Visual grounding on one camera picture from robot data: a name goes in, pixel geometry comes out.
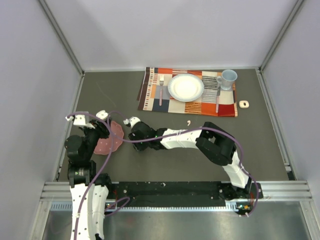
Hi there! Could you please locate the pink polka dot plate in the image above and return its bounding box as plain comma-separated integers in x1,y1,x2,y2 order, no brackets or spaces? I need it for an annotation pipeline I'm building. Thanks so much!
93,121,124,156

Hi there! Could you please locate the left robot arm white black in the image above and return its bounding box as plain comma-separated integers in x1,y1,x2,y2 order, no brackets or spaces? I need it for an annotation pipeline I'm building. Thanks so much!
64,120,114,240

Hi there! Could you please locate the beige square ring object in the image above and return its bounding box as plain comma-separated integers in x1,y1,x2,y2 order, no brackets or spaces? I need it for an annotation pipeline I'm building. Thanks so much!
238,100,250,109

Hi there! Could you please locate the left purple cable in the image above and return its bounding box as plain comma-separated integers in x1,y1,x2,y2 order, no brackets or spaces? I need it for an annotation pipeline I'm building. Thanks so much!
64,112,131,240

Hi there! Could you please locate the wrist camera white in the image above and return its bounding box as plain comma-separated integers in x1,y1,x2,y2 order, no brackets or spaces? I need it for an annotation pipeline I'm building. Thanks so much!
123,116,141,128
65,111,96,129

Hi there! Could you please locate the pink handled knife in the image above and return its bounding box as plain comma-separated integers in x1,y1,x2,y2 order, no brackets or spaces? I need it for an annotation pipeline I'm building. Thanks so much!
215,84,221,114

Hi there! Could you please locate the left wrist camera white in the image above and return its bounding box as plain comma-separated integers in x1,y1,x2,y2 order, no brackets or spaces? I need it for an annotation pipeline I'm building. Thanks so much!
65,111,96,129

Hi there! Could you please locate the pink handled fork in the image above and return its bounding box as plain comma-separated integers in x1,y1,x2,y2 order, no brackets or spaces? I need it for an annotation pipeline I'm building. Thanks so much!
159,75,165,106

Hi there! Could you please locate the patterned orange placemat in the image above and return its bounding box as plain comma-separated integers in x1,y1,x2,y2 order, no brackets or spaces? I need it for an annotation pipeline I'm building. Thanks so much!
138,67,238,117

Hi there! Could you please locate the white round plate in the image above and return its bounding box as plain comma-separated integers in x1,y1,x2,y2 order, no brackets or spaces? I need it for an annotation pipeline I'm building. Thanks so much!
167,73,205,102

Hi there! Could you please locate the grey cable duct rail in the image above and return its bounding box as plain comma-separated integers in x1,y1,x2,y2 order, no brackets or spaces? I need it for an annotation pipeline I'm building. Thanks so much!
50,201,251,212

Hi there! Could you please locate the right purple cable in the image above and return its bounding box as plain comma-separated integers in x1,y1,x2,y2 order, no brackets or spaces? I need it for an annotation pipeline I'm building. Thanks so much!
106,111,260,217

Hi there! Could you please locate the purple cable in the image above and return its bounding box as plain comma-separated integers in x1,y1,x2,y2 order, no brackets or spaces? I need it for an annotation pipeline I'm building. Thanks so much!
64,112,131,240
106,111,260,217

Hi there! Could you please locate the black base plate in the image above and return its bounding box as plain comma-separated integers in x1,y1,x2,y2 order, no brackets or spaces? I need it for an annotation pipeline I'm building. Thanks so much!
107,181,263,208

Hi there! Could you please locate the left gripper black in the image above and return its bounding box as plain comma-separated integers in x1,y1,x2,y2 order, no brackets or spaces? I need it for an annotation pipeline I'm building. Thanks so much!
82,116,112,159

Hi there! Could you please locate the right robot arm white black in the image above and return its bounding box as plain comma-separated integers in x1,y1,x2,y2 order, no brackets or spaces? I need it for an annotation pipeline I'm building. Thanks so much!
126,117,252,198

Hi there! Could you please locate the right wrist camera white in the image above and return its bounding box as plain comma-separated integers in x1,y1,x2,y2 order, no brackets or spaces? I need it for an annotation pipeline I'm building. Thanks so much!
123,116,141,128

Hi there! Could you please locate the light blue mug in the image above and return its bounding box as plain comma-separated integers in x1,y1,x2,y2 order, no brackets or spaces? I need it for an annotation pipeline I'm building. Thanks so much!
216,69,238,91

